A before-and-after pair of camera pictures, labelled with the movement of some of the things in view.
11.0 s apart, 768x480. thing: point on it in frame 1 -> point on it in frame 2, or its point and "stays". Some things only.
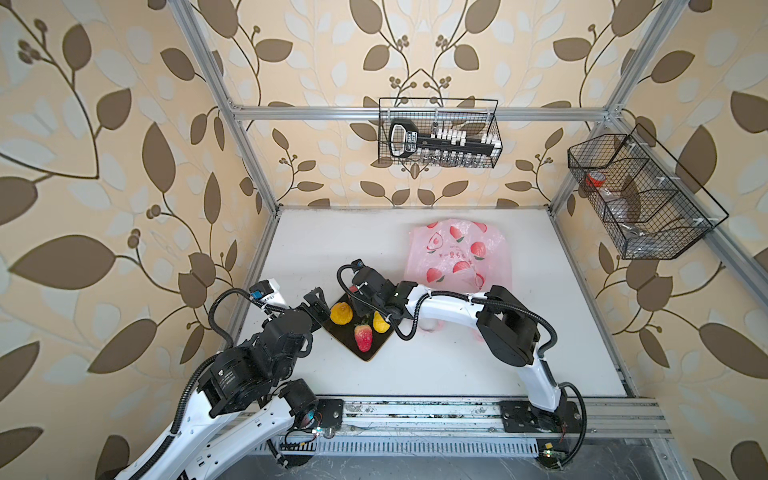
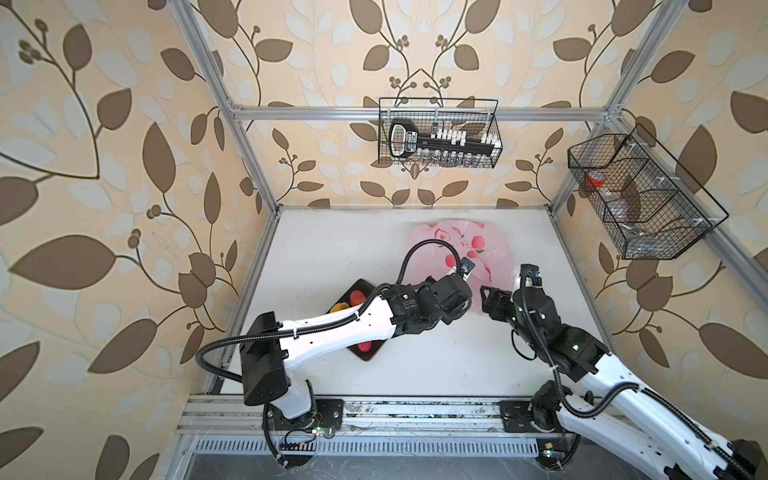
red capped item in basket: [595, 179] stays
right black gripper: [357, 303] -> [497, 298]
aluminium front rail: [603, 418] stays
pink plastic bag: [458, 255] stays
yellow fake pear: [341, 313] stays
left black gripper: [321, 308] -> [454, 313]
